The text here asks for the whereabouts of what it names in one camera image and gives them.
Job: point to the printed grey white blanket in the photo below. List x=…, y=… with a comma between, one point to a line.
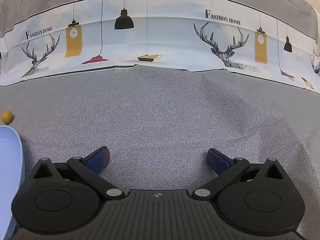
x=160, y=37

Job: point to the light blue bowl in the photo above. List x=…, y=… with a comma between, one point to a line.
x=10, y=170

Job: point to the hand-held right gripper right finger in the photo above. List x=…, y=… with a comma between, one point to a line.
x=220, y=161

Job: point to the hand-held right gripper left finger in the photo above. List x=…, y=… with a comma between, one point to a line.
x=96, y=159

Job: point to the yellow cherry tomato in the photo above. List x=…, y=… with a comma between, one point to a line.
x=6, y=117

